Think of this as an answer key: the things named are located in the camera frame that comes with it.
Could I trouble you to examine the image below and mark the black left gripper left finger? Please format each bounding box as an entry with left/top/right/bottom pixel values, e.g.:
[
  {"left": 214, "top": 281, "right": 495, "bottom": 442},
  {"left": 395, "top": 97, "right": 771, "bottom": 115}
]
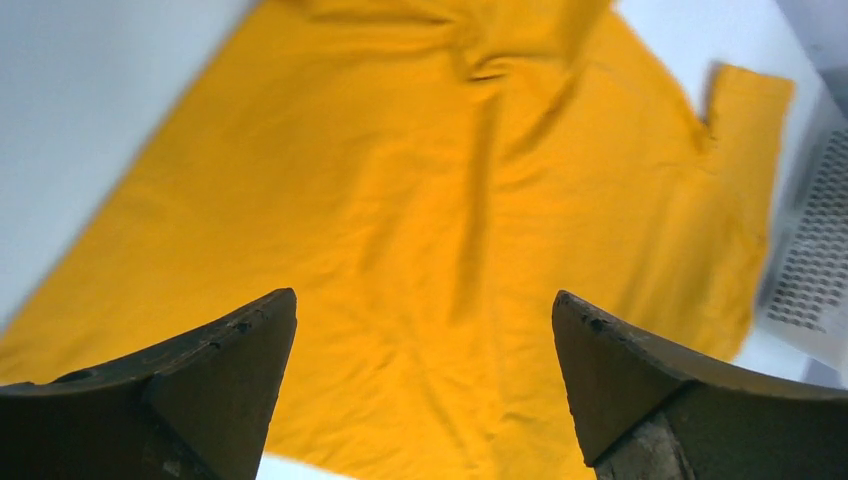
[{"left": 1, "top": 288, "right": 297, "bottom": 479}]

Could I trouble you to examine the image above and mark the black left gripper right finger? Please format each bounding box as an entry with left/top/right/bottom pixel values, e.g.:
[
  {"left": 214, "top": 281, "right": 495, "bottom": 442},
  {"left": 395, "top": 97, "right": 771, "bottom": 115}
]
[{"left": 552, "top": 291, "right": 847, "bottom": 479}]

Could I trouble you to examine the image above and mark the orange t-shirt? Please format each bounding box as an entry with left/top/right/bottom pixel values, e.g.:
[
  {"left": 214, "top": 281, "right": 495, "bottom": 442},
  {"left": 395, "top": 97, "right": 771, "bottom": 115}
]
[{"left": 1, "top": 1, "right": 793, "bottom": 479}]

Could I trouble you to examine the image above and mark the white plastic laundry basket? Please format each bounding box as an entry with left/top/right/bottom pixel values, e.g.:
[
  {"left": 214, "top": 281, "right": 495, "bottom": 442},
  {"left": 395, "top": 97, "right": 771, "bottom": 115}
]
[{"left": 756, "top": 91, "right": 847, "bottom": 377}]

